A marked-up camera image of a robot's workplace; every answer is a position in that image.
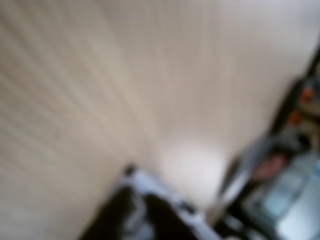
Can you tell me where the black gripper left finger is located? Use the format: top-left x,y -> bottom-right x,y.
79,188 -> 138,240

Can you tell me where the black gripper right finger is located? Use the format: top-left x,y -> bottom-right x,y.
143,193 -> 194,240

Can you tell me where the white cube with zigzag symbol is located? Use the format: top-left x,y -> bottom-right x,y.
117,163 -> 221,240

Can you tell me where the person's hand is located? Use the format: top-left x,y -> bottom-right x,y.
251,154 -> 289,180

